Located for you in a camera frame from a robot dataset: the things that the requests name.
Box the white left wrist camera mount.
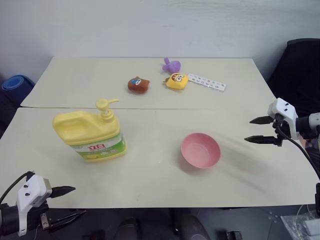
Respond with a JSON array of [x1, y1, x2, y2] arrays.
[[15, 174, 53, 237]]

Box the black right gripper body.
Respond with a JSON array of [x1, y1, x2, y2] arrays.
[[271, 113, 285, 148]]

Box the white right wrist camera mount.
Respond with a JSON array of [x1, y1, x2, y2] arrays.
[[267, 97, 299, 141]]

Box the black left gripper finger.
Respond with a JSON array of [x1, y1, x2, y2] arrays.
[[51, 185, 77, 200], [48, 209, 87, 232]]

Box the blue rolled foam mat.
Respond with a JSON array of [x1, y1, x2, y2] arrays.
[[1, 74, 35, 91]]

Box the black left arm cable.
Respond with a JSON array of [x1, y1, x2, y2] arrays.
[[0, 170, 35, 205]]

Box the brown plush toy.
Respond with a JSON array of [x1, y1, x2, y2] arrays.
[[127, 76, 151, 94]]

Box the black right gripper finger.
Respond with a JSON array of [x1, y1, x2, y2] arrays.
[[244, 135, 278, 147], [249, 115, 274, 126]]

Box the clear plastic container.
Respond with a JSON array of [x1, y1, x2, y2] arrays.
[[279, 204, 320, 240]]

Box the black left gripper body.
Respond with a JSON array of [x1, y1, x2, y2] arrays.
[[24, 202, 51, 232]]

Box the black office chair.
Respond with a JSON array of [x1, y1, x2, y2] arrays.
[[265, 38, 320, 119]]

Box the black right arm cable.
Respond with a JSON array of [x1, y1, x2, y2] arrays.
[[274, 122, 320, 180]]

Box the yellow detergent jug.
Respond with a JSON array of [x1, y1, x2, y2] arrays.
[[52, 98, 128, 164]]

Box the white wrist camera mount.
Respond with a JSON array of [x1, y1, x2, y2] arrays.
[[267, 97, 299, 141], [15, 174, 53, 237]]

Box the purple plush toy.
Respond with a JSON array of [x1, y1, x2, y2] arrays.
[[162, 57, 182, 74]]

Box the pink plastic bowl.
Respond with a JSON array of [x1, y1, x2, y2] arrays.
[[180, 132, 222, 170]]

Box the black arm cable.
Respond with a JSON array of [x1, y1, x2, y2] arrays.
[[274, 122, 320, 180], [0, 170, 35, 205]]

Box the yellow plush toy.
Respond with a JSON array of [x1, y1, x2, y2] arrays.
[[163, 72, 189, 91]]

